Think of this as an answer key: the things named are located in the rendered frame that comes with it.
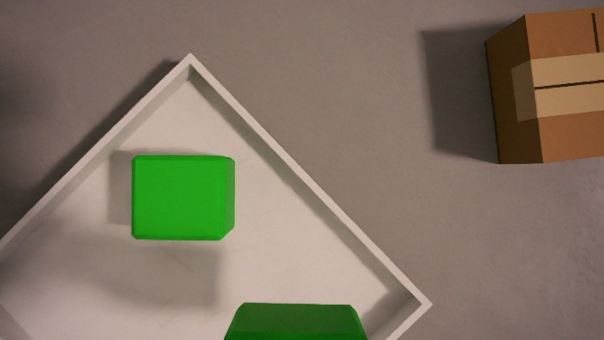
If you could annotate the green block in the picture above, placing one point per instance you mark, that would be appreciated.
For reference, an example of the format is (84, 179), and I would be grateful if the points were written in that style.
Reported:
(182, 198)
(295, 321)

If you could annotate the brown cardboard box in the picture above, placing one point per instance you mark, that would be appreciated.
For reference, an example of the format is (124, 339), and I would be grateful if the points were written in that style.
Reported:
(546, 75)

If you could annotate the off-white shallow tray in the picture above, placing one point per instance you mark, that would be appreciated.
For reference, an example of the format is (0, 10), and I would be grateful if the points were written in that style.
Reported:
(71, 270)

